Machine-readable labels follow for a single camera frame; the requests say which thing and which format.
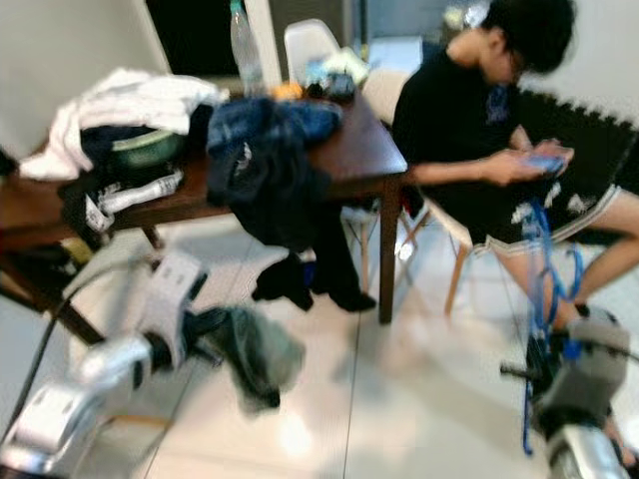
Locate light green cloth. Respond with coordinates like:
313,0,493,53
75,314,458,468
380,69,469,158
308,48,368,83

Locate blue phone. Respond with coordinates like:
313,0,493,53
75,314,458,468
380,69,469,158
524,152,568,176

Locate white plastic chair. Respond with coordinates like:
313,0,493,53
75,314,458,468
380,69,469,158
282,18,342,86

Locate clear plastic bottle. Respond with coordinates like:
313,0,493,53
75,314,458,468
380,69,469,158
228,0,264,99

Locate cream chair wooden legs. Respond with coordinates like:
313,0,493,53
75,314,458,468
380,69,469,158
359,68,475,315

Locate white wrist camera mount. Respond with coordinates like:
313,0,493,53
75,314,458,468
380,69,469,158
145,249,211,360
564,307,632,420

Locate blue plastic clothes hanger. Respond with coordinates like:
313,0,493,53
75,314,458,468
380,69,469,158
519,195,588,455

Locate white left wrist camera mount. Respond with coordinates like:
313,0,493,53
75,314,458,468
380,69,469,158
145,249,211,360

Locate orange packet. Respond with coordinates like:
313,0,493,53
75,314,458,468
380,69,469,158
272,82,306,101

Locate green plastic basin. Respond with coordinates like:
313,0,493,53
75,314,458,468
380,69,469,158
110,130,186,171

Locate white garment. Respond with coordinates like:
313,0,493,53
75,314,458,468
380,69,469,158
20,68,231,183

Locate brown wooden table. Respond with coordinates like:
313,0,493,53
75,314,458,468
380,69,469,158
0,95,410,345

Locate grey green underwear printed waistband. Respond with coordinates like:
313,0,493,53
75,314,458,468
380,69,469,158
205,304,308,415

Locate person in black shirt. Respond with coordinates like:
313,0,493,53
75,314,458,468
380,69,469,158
389,0,639,335

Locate blue denim shorts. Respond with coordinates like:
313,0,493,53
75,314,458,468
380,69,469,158
208,98,345,161

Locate black shorts white waistband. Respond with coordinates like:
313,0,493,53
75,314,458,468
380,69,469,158
60,165,186,250

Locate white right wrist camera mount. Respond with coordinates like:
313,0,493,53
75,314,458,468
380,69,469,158
564,307,632,420

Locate navy blue garment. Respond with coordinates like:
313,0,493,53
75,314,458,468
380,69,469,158
78,125,123,179

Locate black t-shirt small white print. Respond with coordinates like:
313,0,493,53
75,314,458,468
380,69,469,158
228,125,378,312

